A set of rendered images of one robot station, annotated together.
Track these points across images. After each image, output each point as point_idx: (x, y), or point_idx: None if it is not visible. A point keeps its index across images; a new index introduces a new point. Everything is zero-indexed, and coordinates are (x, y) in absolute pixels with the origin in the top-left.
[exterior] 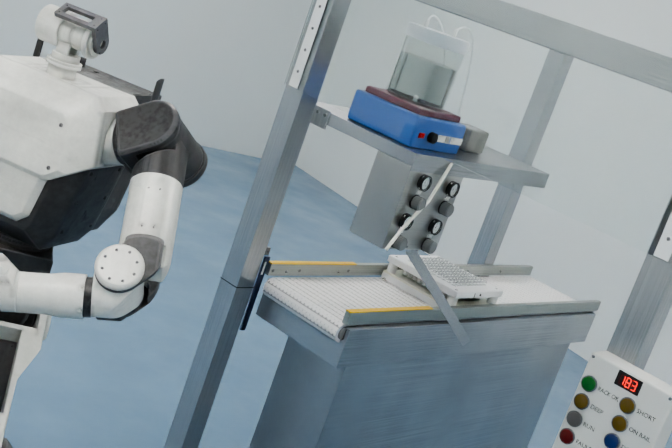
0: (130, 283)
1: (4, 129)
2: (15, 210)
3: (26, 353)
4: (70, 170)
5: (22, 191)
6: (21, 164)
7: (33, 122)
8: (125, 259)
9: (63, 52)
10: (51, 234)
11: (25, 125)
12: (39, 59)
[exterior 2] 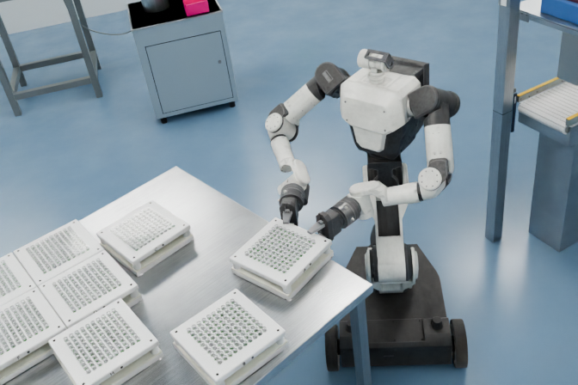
0: (436, 186)
1: (359, 116)
2: (377, 149)
3: (402, 206)
4: (395, 129)
5: (377, 140)
6: (372, 130)
7: (372, 112)
8: (431, 174)
9: (374, 72)
10: (396, 153)
11: (368, 113)
12: (365, 69)
